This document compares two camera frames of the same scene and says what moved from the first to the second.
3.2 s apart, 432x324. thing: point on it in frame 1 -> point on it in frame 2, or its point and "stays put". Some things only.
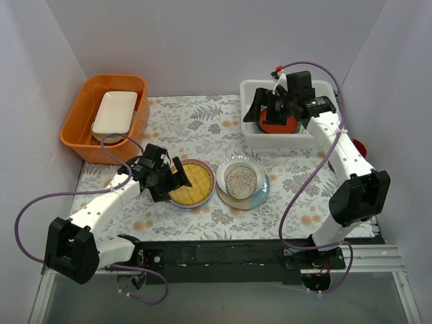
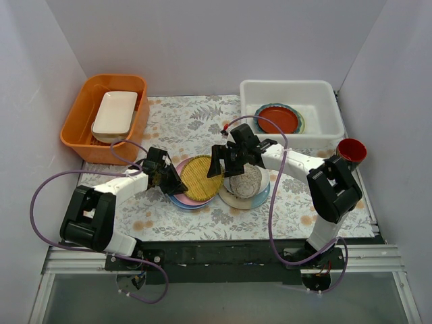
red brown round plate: [290, 127] stays put
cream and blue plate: [248, 202] stays put
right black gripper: [270, 105] -> [229, 159]
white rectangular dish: [114, 116] stays put
